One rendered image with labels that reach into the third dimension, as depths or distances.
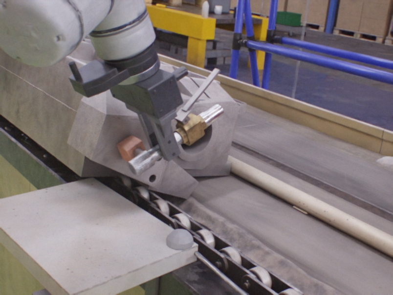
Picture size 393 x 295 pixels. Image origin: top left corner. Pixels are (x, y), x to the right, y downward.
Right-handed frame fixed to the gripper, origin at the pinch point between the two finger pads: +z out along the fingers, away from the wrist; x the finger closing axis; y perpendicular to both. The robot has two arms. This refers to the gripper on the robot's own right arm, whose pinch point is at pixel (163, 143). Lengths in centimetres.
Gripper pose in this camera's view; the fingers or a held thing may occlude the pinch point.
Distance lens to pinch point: 83.8
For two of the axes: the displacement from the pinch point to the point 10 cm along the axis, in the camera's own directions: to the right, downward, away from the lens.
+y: 7.4, -5.3, 4.1
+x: -6.2, -3.2, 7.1
